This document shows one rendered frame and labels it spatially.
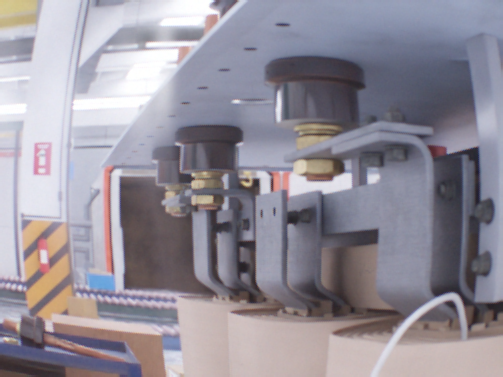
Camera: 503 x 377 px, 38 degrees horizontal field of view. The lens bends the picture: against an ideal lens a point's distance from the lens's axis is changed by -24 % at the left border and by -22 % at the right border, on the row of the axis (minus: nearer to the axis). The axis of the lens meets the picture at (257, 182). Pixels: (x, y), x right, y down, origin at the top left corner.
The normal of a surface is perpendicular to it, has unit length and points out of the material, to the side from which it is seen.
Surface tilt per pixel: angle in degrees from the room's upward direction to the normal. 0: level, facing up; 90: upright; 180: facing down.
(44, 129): 90
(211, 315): 90
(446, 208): 90
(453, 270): 90
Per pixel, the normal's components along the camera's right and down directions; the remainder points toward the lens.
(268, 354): -0.82, -0.04
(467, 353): -0.55, -0.07
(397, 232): -0.97, -0.02
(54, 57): 0.26, -0.07
